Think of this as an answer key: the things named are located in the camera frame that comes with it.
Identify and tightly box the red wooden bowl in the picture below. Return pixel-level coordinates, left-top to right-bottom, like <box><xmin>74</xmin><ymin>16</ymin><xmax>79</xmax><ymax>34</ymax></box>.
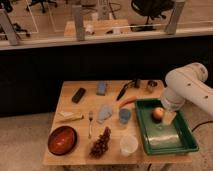
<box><xmin>48</xmin><ymin>126</ymin><xmax>78</xmax><ymax>156</ymax></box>

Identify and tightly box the green plastic tray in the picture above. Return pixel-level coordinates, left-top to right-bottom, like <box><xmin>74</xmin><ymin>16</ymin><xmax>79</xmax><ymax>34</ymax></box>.
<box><xmin>135</xmin><ymin>98</ymin><xmax>199</xmax><ymax>155</ymax></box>

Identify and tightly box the black rectangular block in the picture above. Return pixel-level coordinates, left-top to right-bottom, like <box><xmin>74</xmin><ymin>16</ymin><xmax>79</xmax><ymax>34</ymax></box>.
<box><xmin>72</xmin><ymin>88</ymin><xmax>86</xmax><ymax>103</ymax></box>

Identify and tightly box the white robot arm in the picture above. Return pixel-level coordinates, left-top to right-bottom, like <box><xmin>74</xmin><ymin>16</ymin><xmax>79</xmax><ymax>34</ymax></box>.
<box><xmin>160</xmin><ymin>62</ymin><xmax>213</xmax><ymax>116</ymax></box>

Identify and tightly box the red yellow apple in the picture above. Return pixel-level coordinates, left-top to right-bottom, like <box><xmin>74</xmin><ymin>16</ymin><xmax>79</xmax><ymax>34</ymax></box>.
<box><xmin>152</xmin><ymin>107</ymin><xmax>165</xmax><ymax>121</ymax></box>

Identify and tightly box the small metal can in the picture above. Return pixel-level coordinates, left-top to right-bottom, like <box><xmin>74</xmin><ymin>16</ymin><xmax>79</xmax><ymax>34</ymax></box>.
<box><xmin>147</xmin><ymin>80</ymin><xmax>158</xmax><ymax>93</ymax></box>

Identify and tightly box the yellow banana piece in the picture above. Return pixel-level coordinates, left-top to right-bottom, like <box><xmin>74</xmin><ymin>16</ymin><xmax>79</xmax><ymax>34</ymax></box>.
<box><xmin>59</xmin><ymin>112</ymin><xmax>84</xmax><ymax>122</ymax></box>

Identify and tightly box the orange carrot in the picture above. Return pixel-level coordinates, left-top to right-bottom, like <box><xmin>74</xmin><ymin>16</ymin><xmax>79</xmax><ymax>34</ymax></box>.
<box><xmin>119</xmin><ymin>96</ymin><xmax>137</xmax><ymax>108</ymax></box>

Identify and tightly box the blue sponge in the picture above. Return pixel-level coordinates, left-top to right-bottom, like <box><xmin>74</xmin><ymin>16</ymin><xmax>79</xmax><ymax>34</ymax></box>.
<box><xmin>96</xmin><ymin>81</ymin><xmax>107</xmax><ymax>96</ymax></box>

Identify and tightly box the dark grape bunch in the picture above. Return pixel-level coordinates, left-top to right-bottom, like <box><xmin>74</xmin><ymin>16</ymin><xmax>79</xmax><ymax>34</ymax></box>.
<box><xmin>90</xmin><ymin>127</ymin><xmax>111</xmax><ymax>159</ymax></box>

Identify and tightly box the blue glass cup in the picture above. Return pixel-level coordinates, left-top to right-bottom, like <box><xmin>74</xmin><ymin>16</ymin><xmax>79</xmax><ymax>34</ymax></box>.
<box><xmin>119</xmin><ymin>108</ymin><xmax>131</xmax><ymax>124</ymax></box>

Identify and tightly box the metal fork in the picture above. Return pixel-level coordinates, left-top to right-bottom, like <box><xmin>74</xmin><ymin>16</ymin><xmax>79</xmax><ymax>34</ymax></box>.
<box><xmin>88</xmin><ymin>111</ymin><xmax>93</xmax><ymax>139</ymax></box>

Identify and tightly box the black handled knife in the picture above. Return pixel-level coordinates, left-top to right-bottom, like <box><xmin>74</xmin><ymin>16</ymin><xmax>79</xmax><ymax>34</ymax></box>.
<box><xmin>116</xmin><ymin>81</ymin><xmax>133</xmax><ymax>101</ymax></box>

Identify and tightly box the black office chair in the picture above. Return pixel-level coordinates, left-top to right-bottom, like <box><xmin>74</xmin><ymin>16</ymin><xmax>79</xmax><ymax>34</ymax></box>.
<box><xmin>131</xmin><ymin>0</ymin><xmax>174</xmax><ymax>25</ymax></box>

